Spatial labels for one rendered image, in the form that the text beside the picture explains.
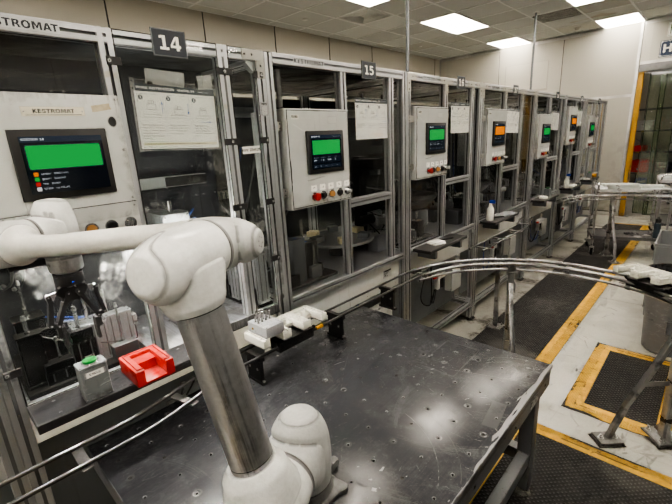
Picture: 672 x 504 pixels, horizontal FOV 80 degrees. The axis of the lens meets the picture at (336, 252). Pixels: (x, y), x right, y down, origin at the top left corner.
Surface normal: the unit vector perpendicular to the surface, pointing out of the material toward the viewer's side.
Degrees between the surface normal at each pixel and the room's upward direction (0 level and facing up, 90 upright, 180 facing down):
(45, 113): 90
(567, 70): 90
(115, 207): 90
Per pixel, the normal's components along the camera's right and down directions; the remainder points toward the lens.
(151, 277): -0.41, 0.18
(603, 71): -0.68, 0.23
